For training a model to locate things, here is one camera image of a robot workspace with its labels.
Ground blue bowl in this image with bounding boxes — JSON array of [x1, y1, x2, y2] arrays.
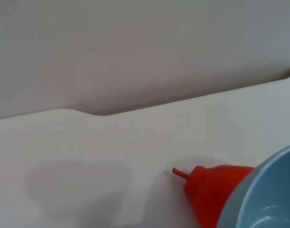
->
[[215, 143, 290, 228]]

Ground red toy pepper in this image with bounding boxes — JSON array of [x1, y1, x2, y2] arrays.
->
[[171, 164, 257, 228]]

